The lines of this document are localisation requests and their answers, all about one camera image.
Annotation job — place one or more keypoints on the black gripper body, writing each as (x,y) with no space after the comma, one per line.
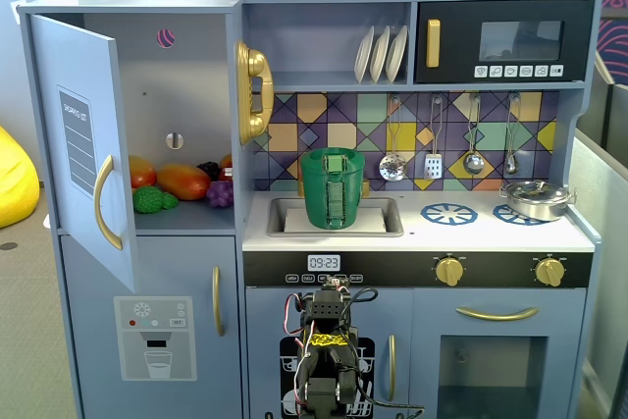
(333,284)

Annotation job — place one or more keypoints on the green bowl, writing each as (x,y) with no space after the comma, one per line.
(335,164)

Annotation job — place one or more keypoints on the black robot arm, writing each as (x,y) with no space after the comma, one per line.
(326,308)

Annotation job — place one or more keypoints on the steel pot lid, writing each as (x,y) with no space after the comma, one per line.
(532,189)

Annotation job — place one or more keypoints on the blue toy dishwasher door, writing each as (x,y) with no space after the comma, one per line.
(265,311)

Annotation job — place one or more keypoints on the grey toy sink basin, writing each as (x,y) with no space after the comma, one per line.
(279,223)

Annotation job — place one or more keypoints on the green printed container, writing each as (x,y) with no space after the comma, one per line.
(314,193)

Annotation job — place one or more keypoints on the blue toy oven door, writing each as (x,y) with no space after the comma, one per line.
(432,311)

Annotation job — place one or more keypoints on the gold stove knob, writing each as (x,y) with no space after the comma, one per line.
(450,272)
(549,272)

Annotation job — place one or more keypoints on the blue water dispenser fridge door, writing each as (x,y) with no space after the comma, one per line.
(186,262)

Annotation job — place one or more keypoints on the purple toy grapes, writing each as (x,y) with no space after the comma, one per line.
(220,194)

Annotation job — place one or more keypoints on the metal slotted skimmer spoon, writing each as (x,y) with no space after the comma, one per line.
(392,168)

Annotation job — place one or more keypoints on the orange toy fruit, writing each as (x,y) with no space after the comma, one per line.
(226,161)

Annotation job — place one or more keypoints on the dark toy blackberry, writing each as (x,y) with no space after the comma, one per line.
(210,170)

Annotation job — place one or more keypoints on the metal slotted toy spatula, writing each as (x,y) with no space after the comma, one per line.
(433,167)

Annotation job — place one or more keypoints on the large orange toy mango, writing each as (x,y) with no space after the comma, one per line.
(184,182)

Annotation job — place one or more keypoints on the green toy broccoli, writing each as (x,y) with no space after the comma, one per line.
(147,200)

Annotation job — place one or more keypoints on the metal toy ladle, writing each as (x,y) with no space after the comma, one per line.
(474,164)

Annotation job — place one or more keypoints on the red yellow toy peach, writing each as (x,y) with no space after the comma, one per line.
(142,172)

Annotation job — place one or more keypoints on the small metal toy spoon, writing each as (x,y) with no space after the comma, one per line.
(511,164)

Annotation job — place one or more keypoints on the steel toy cooking pot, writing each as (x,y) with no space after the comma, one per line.
(535,208)

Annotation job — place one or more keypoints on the gold toy telephone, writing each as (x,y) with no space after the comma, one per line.
(252,63)

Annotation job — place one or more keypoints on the white toy plate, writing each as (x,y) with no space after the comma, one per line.
(379,55)
(396,53)
(363,56)

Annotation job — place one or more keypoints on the black toy microwave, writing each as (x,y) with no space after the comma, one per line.
(461,46)

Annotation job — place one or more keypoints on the blue shopping list fridge door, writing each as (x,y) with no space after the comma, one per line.
(54,144)

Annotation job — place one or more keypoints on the dark round floor plate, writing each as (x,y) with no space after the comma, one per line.
(7,246)

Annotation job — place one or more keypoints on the yellow beanbag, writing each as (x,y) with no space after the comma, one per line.
(15,183)

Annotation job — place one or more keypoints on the small portrait photo card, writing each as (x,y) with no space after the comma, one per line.
(18,9)

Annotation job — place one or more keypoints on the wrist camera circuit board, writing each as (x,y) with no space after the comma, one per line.
(335,283)

